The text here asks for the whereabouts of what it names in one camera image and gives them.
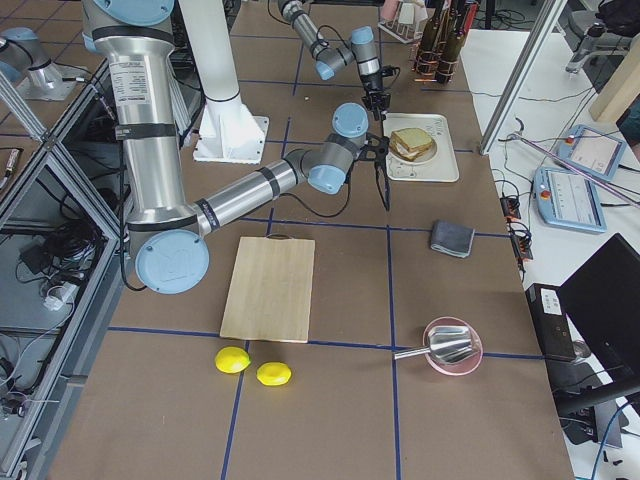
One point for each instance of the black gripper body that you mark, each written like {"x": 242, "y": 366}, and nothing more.
{"x": 379, "y": 161}
{"x": 373, "y": 81}

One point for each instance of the bread slice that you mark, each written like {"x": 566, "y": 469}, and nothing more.
{"x": 411, "y": 139}
{"x": 421, "y": 155}

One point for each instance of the round white plate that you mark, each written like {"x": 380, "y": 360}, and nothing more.
{"x": 412, "y": 144}

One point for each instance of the cream bear serving tray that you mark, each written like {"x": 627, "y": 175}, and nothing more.
{"x": 442, "y": 167}

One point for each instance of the bread slice on plate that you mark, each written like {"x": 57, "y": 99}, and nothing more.
{"x": 421, "y": 155}

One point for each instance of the dark green wine bottle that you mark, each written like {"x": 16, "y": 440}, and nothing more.
{"x": 461, "y": 19}

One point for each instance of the pink cup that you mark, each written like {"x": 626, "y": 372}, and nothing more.
{"x": 389, "y": 10}

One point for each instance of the folded grey cloth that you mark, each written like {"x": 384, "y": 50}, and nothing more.
{"x": 452, "y": 239}

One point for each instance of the pink reacher stick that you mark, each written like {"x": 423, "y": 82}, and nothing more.
{"x": 606, "y": 185}

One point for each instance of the bamboo cutting board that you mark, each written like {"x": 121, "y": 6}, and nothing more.
{"x": 270, "y": 292}

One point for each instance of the blue teach pendant near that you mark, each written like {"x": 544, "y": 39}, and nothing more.
{"x": 568, "y": 200}

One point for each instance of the blue teach pendant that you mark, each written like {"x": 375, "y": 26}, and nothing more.
{"x": 592, "y": 151}
{"x": 568, "y": 200}

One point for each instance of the metal spoon in bowl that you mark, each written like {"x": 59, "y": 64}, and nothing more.
{"x": 446, "y": 345}

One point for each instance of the pink bowl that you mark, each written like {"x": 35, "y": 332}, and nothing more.
{"x": 464, "y": 367}

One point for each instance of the blue teach pendant far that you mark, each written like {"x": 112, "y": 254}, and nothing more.
{"x": 592, "y": 151}

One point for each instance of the yellow lemon right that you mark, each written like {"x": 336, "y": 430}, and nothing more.
{"x": 273, "y": 374}

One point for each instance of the yellow lemon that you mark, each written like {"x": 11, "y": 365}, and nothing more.
{"x": 232, "y": 360}
{"x": 273, "y": 374}

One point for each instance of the yellow lemon left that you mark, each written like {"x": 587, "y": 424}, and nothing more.
{"x": 232, "y": 360}

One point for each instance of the black monitor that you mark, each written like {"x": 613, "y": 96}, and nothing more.
{"x": 601, "y": 299}

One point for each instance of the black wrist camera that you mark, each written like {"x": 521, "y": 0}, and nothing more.
{"x": 389, "y": 70}

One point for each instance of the copper wire bottle rack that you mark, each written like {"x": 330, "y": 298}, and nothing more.
{"x": 434, "y": 65}

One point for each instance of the white wire cup rack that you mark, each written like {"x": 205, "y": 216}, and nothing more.
{"x": 409, "y": 22}

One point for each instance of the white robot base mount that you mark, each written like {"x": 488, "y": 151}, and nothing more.
{"x": 228, "y": 131}

